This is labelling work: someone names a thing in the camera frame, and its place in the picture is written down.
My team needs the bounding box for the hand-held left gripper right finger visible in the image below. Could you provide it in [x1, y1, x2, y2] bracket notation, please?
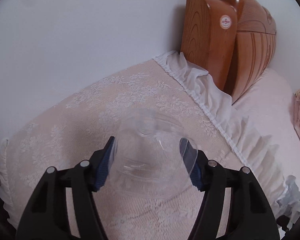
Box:
[179, 137, 280, 240]

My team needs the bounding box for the bed with pink sheet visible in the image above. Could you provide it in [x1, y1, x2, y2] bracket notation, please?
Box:
[231, 67, 300, 196]

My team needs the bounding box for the white lace cover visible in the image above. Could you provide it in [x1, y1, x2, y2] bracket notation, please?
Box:
[0, 51, 300, 240]

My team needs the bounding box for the wooden headboard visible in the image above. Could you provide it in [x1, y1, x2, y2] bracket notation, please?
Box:
[180, 0, 277, 103]

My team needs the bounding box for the clear plastic lid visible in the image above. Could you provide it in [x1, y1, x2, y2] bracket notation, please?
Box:
[107, 109, 199, 200]

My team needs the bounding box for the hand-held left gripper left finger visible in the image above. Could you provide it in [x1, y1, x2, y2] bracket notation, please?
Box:
[15, 136, 115, 240]

